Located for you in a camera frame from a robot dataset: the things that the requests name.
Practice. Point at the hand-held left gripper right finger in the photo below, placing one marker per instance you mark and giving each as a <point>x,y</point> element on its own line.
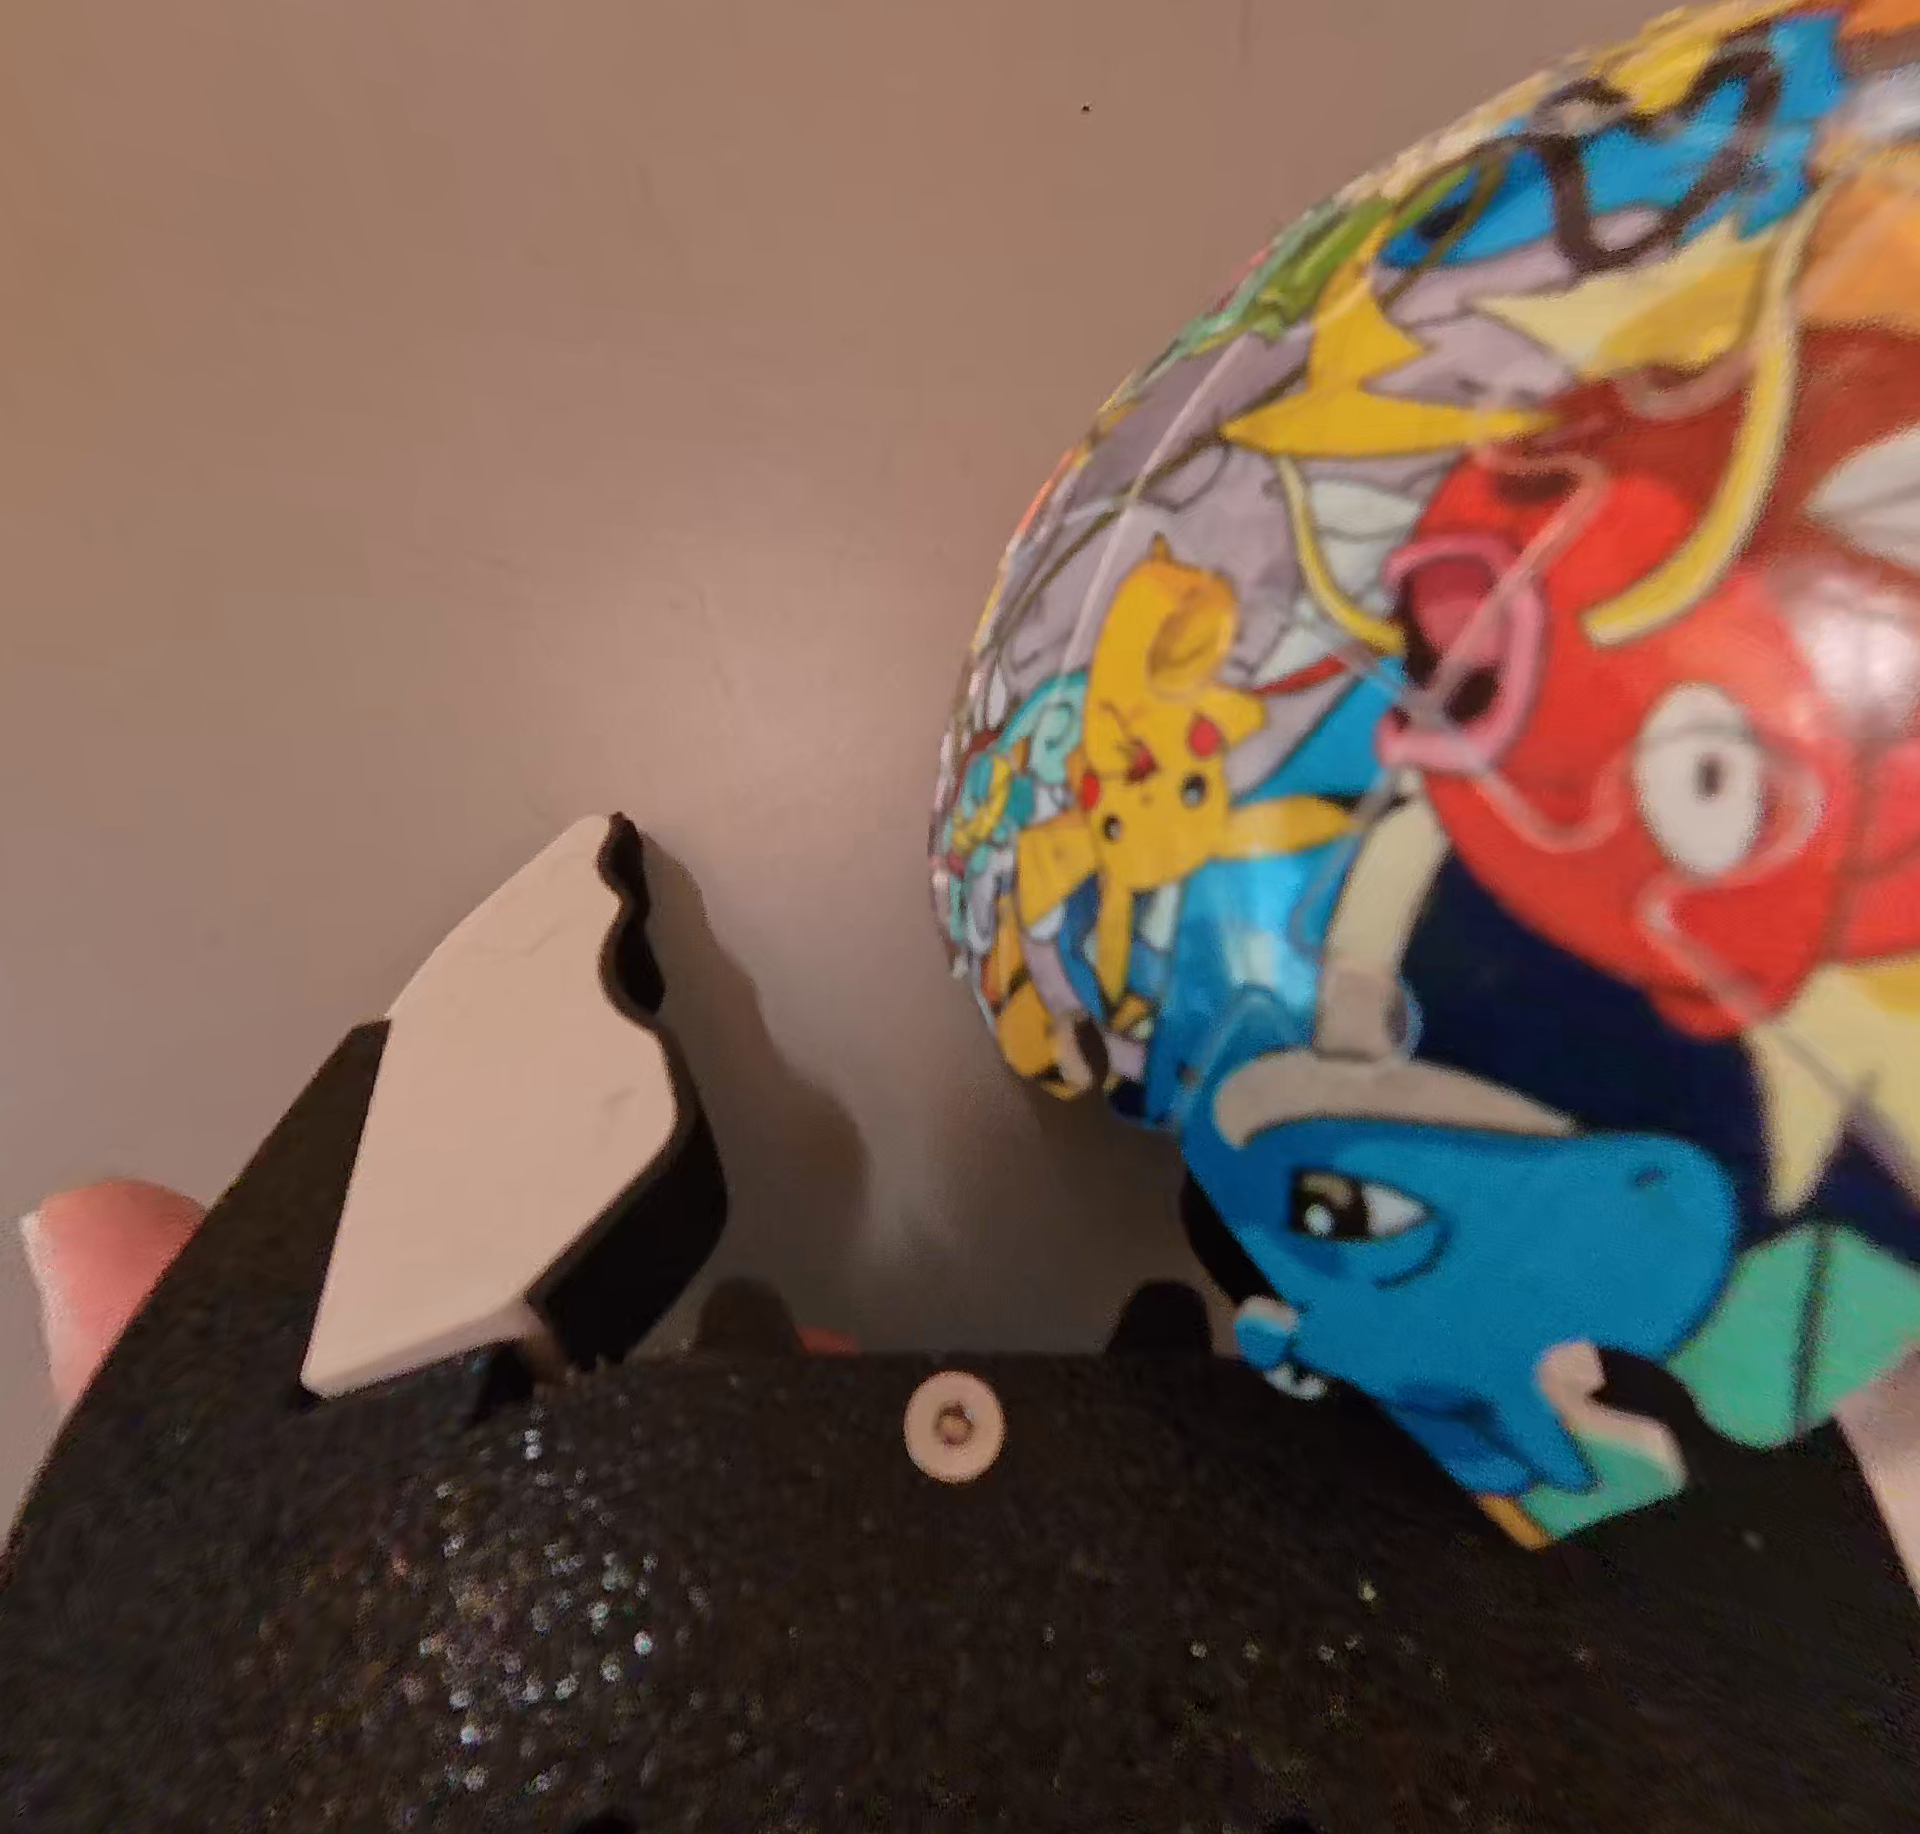
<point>1212,1240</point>

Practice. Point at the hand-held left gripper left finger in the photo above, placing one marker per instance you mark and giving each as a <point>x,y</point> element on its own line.
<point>480,1159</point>

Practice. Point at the colourful puzzle ball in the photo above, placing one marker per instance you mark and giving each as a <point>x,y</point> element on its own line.
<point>1501,664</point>

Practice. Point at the person's left hand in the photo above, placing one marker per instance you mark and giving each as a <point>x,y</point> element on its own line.
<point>105,1279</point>

